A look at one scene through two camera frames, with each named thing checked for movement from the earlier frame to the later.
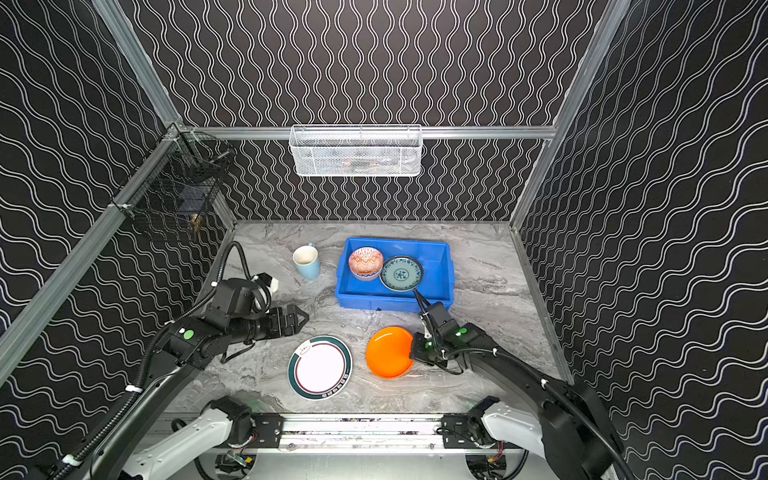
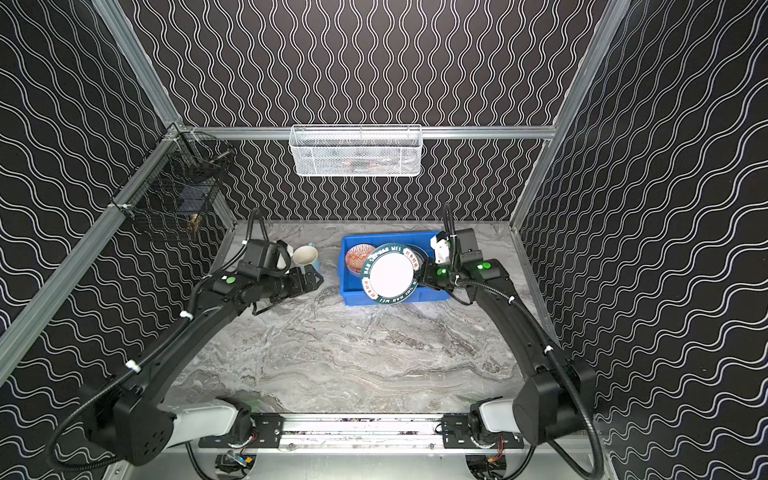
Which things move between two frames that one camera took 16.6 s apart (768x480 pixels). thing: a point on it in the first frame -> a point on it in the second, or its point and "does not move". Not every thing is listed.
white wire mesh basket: x=356 y=150 does not move
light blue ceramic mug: x=308 y=261 does not move
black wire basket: x=181 y=178 does not move
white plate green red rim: x=320 y=368 -> x=416 y=256
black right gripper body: x=435 y=321 -> x=426 y=276
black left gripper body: x=285 y=321 -> x=306 y=280
